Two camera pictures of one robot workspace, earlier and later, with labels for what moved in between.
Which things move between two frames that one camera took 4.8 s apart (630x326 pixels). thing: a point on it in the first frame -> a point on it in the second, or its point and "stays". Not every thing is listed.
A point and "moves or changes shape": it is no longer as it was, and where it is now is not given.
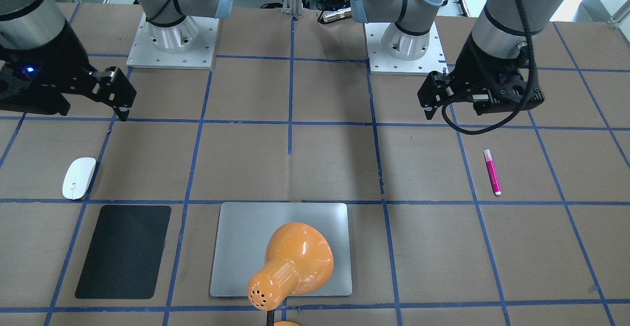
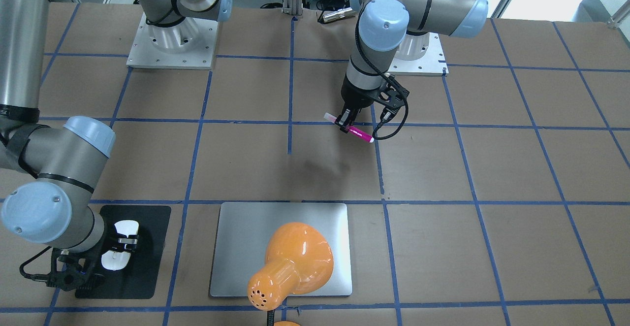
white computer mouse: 78,177 moves or changes shape
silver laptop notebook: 244,229 stays
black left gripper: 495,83 -> 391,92
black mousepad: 124,259 stays
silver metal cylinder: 339,14 stays
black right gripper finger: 111,87 -> 130,241
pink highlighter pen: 491,172 -> 358,132
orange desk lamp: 299,259 stays
